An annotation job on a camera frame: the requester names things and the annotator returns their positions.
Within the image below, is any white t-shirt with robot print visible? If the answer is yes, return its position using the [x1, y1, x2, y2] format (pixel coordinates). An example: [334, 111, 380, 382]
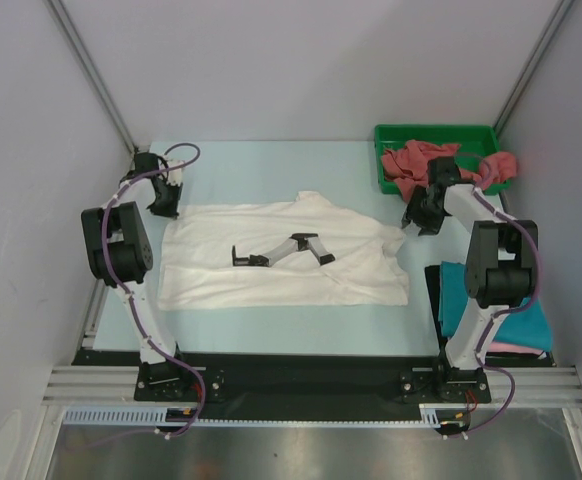
[158, 191, 410, 311]

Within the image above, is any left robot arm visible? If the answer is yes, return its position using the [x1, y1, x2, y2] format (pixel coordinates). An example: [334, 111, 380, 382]
[80, 142, 205, 403]

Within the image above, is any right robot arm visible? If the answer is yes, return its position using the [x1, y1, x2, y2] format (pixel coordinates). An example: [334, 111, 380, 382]
[402, 157, 541, 403]

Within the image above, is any salmon red t-shirt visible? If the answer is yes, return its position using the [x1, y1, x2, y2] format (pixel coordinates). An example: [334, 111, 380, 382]
[380, 140, 518, 202]

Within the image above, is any green plastic bin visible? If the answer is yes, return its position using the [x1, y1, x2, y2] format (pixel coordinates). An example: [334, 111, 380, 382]
[374, 124, 518, 195]

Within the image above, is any pink folded t-shirt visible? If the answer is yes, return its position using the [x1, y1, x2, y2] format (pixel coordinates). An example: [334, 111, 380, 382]
[488, 341, 545, 357]

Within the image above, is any teal folded t-shirt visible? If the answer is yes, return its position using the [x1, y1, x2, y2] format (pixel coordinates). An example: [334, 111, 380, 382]
[439, 262, 553, 352]

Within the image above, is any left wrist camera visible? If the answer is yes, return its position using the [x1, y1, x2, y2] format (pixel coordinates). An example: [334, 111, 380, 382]
[162, 157, 187, 187]

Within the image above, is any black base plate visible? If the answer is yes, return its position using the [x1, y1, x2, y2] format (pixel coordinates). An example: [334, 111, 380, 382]
[72, 351, 491, 423]

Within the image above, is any aluminium front rail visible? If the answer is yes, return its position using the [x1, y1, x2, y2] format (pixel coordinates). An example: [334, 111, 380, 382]
[42, 366, 582, 408]

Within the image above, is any left aluminium frame post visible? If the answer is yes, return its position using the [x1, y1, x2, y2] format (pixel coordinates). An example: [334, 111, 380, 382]
[43, 0, 138, 155]

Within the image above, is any aluminium frame post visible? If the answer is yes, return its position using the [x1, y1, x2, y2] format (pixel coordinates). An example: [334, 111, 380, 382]
[493, 0, 577, 138]
[43, 0, 138, 155]

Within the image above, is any light blue cable duct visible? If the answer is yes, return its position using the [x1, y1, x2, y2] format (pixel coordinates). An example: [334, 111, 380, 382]
[63, 406, 167, 427]

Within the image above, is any right aluminium frame post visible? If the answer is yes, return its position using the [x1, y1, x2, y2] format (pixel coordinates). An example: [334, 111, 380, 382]
[493, 0, 577, 138]

